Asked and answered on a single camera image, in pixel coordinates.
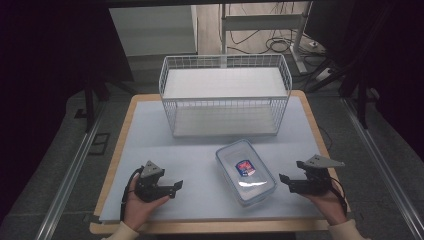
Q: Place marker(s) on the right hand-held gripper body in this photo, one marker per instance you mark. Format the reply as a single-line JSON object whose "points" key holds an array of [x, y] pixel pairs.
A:
{"points": [[315, 178]]}

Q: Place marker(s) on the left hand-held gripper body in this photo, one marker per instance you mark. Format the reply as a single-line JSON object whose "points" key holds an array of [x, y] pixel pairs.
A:
{"points": [[149, 186]]}

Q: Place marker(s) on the clear plastic lidded container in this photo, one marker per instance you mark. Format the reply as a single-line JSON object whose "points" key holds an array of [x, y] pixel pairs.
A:
{"points": [[246, 171]]}

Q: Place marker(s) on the person's left hand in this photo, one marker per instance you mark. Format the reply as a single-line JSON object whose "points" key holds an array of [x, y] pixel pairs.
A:
{"points": [[140, 210]]}

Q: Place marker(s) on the person's right hand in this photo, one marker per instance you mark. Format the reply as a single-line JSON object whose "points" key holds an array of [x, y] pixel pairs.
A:
{"points": [[328, 205]]}

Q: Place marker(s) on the white table mat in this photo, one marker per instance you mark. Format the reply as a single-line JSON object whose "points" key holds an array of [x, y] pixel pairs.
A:
{"points": [[186, 156]]}

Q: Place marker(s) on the black metal stand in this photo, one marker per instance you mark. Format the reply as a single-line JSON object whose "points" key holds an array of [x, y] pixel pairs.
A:
{"points": [[89, 106], [361, 100]]}

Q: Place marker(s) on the white power strip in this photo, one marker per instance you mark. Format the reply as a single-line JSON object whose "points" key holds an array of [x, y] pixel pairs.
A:
{"points": [[323, 75]]}

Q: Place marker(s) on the dark curtain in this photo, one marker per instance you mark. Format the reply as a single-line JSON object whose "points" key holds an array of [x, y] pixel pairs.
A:
{"points": [[40, 66], [400, 66]]}

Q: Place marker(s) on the metal floor rail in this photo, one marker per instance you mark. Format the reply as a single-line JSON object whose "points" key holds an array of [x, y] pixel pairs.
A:
{"points": [[66, 180], [383, 166]]}

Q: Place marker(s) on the white metal desk frame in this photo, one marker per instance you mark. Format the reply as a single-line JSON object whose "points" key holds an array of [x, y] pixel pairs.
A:
{"points": [[263, 21]]}

